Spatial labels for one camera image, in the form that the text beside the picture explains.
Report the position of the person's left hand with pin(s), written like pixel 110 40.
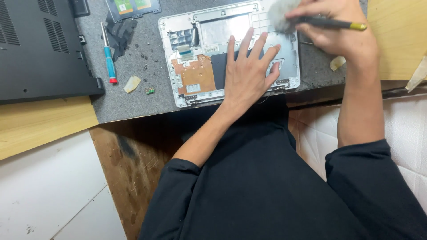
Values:
pixel 246 80

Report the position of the person's right hand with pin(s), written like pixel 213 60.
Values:
pixel 337 36

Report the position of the person's right fingers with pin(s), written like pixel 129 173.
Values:
pixel 302 15

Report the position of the white laptop chassis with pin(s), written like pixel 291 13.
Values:
pixel 200 66

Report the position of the crumpled yellowish tape piece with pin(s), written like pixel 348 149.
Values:
pixel 131 84
pixel 337 62

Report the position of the beige masking tape strip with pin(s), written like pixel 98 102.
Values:
pixel 417 75

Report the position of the group of small black screws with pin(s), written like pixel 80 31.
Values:
pixel 141 55

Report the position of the laptop touchpad module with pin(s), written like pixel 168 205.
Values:
pixel 133 8

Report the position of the small green circuit board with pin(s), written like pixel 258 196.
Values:
pixel 149 90

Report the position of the person's black shirt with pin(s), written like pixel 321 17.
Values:
pixel 283 186

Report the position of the black plastic film piece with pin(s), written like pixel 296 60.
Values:
pixel 119 35

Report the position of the grey work mat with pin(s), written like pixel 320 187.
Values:
pixel 133 100

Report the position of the small black device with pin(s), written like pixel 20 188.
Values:
pixel 79 7

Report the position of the brown wooden board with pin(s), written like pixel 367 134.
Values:
pixel 133 166

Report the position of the black laptop bottom cover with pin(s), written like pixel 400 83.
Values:
pixel 40 50

